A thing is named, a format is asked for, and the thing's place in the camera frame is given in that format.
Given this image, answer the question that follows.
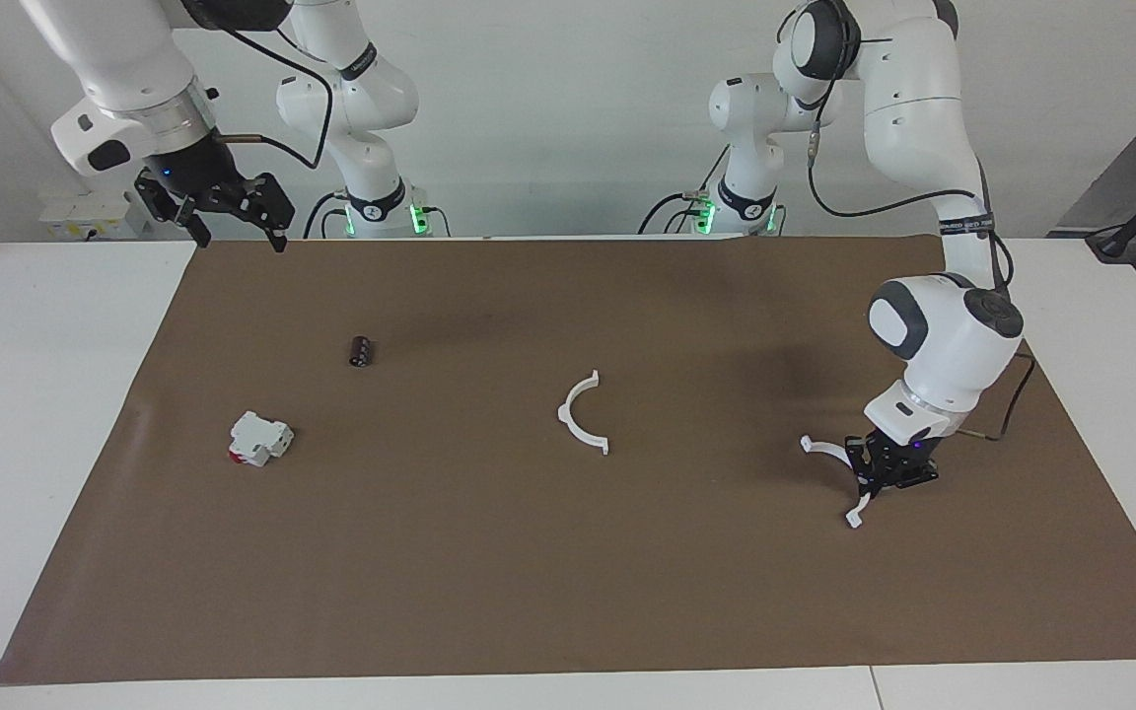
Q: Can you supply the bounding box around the white half-ring pipe clamp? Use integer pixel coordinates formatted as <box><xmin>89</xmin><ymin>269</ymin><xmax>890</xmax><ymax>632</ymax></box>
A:
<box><xmin>800</xmin><ymin>434</ymin><xmax>870</xmax><ymax>529</ymax></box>
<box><xmin>557</xmin><ymin>370</ymin><xmax>611</xmax><ymax>457</ymax></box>

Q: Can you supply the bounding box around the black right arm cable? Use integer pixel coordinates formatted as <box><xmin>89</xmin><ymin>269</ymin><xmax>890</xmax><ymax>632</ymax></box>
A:
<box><xmin>213</xmin><ymin>25</ymin><xmax>335</xmax><ymax>171</ymax></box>

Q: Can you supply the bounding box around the brown paper table mat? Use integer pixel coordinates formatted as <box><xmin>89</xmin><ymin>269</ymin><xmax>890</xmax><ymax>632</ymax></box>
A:
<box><xmin>0</xmin><ymin>237</ymin><xmax>1136</xmax><ymax>686</ymax></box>

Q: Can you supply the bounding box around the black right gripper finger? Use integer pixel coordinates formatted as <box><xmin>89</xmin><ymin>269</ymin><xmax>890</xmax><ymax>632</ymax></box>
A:
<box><xmin>134</xmin><ymin>170</ymin><xmax>213</xmax><ymax>249</ymax></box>
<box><xmin>236</xmin><ymin>173</ymin><xmax>297</xmax><ymax>255</ymax></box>

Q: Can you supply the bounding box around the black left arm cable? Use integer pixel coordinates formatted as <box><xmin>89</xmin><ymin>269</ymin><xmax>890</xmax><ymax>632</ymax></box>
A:
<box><xmin>805</xmin><ymin>99</ymin><xmax>1037</xmax><ymax>441</ymax></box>

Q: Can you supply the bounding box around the white circuit breaker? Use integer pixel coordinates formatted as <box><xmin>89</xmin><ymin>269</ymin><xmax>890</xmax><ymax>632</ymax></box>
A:
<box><xmin>228</xmin><ymin>411</ymin><xmax>295</xmax><ymax>467</ymax></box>

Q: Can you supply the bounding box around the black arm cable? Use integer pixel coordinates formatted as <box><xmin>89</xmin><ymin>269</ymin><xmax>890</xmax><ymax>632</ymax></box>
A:
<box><xmin>213</xmin><ymin>25</ymin><xmax>335</xmax><ymax>171</ymax></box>
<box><xmin>805</xmin><ymin>99</ymin><xmax>1037</xmax><ymax>441</ymax></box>

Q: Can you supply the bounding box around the black base cable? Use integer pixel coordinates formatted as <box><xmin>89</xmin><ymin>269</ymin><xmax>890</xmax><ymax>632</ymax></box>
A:
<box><xmin>304</xmin><ymin>192</ymin><xmax>347</xmax><ymax>240</ymax></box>
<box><xmin>637</xmin><ymin>189</ymin><xmax>702</xmax><ymax>236</ymax></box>

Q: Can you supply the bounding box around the white wall socket strip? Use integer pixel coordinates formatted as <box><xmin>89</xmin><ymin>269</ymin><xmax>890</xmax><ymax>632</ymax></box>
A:
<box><xmin>38</xmin><ymin>192</ymin><xmax>150</xmax><ymax>241</ymax></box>

